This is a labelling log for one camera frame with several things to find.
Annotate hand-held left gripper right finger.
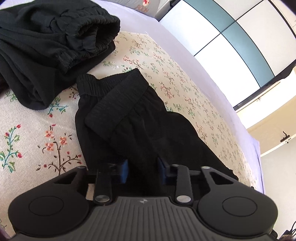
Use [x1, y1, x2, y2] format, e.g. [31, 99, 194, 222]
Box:
[157, 156, 238, 205]

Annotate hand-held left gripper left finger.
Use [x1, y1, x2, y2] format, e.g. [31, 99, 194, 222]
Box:
[53, 160, 129, 205]

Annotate black pants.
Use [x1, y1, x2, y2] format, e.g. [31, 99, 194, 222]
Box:
[74, 68, 239, 197]

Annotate floral bed sheet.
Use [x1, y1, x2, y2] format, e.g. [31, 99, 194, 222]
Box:
[0, 30, 259, 239]

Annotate white door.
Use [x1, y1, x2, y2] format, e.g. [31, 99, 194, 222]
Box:
[246, 91, 296, 156]

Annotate purple bed sheet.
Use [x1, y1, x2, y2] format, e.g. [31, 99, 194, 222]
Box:
[92, 0, 262, 195]

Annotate white and teal wardrobe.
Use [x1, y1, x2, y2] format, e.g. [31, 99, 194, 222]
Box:
[159, 0, 296, 110]

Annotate dark knit cuffed garment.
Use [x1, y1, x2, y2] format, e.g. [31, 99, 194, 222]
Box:
[0, 0, 121, 110]

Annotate grey storage box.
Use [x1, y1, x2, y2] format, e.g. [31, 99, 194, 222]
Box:
[133, 0, 173, 19]

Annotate small door handle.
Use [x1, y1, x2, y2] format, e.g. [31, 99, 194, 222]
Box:
[280, 131, 292, 143]

